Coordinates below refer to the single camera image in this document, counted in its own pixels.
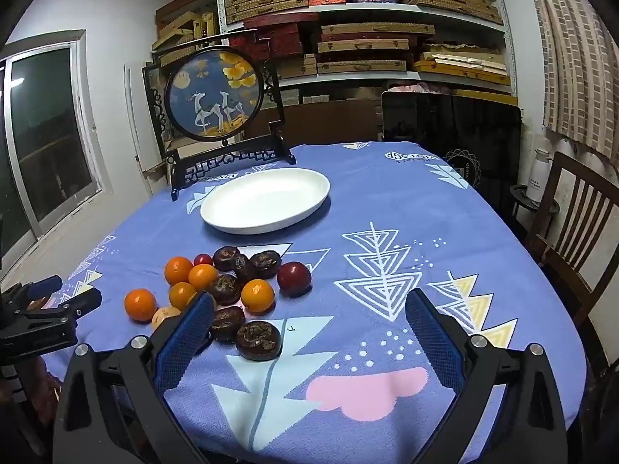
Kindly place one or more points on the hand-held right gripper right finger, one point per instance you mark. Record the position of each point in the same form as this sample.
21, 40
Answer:
435, 343

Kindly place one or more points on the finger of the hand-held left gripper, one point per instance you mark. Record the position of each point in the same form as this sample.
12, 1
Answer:
46, 285
72, 304

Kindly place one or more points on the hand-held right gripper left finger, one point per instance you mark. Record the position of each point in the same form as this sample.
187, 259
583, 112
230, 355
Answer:
186, 338

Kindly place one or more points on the tan round fruit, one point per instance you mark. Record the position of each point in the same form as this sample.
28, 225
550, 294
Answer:
163, 318

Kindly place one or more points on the dark brown water chestnut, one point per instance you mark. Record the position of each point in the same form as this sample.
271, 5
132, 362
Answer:
228, 324
265, 265
225, 289
226, 258
244, 269
258, 341

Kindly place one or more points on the small red plum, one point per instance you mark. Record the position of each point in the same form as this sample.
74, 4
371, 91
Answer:
203, 259

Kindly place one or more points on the white oval plate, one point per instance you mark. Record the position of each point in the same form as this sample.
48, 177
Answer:
266, 200

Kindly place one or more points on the sliding glass window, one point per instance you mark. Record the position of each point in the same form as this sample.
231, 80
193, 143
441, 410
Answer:
48, 145

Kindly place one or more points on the blue printed tablecloth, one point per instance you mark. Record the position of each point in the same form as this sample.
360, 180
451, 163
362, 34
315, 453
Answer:
387, 203

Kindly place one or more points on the black round side table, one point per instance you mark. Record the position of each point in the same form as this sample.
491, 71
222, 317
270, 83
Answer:
520, 203

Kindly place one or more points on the wooden chair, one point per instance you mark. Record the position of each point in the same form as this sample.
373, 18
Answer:
566, 232

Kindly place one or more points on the white thermos jug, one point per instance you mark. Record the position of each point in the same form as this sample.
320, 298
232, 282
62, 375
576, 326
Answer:
537, 179

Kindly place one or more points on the black flat panel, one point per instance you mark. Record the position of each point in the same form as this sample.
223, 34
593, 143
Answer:
435, 125

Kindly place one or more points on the brown board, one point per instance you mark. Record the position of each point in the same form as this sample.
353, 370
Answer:
333, 121

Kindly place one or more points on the round embroidered screen black stand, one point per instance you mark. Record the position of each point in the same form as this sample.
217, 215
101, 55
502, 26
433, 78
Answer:
213, 92

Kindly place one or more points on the pink cloth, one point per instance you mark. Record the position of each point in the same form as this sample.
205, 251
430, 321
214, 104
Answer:
420, 87

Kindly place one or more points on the pile of wooden frames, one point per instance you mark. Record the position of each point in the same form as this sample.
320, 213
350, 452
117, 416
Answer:
181, 29

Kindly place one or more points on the stack of dark red boxes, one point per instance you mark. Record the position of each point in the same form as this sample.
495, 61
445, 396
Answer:
280, 34

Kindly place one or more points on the beige patterned curtain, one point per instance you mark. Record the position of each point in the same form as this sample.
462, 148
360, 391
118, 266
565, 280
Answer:
575, 48

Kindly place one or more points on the white metal shelf rack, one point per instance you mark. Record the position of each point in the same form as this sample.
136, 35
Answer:
358, 8

